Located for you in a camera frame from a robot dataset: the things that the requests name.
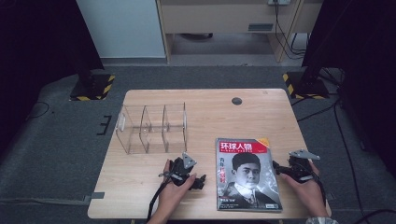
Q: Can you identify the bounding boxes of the striped black stand base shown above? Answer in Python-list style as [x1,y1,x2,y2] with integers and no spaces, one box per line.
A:
[69,73,117,102]
[282,71,331,101]

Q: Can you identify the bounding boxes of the long black floor cable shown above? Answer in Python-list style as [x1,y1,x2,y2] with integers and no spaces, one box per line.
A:
[332,101,396,224]

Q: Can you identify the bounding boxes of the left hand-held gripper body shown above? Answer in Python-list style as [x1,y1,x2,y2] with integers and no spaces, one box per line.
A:
[168,151,201,188]

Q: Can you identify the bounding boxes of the person's right hand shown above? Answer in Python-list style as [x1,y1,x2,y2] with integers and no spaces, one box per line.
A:
[279,161,329,218]

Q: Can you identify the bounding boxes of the light wooden desk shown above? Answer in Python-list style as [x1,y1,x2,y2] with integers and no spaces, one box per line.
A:
[155,0,325,65]

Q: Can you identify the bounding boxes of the right hand-held gripper black cable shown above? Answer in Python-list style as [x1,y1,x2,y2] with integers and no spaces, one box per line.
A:
[297,162,329,207]

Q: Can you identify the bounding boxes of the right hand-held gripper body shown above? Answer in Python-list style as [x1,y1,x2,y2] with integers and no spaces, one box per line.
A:
[287,148,321,184]

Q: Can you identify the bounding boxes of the short black floor cable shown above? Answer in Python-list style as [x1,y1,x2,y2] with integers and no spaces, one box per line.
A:
[290,96,340,123]

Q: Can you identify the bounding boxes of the white cabinet panel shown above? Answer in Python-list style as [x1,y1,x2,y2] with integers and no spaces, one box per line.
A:
[76,0,167,60]

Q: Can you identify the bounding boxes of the black hanging cables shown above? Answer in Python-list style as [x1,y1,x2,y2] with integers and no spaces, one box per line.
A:
[273,2,310,61]

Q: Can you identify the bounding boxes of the person's left hand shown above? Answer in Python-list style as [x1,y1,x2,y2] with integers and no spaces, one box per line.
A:
[155,159,198,217]

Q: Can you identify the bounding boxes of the black curtain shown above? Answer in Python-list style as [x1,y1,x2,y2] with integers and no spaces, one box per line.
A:
[0,0,106,157]
[301,0,396,180]

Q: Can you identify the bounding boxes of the clear acrylic file rack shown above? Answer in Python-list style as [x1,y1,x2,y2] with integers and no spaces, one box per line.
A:
[114,101,189,156]

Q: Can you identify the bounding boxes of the magazine with portrait cover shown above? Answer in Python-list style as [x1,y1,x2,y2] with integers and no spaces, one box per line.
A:
[215,137,284,213]

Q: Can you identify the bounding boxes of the thin looped floor cable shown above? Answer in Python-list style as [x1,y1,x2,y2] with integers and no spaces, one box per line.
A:
[25,100,51,121]

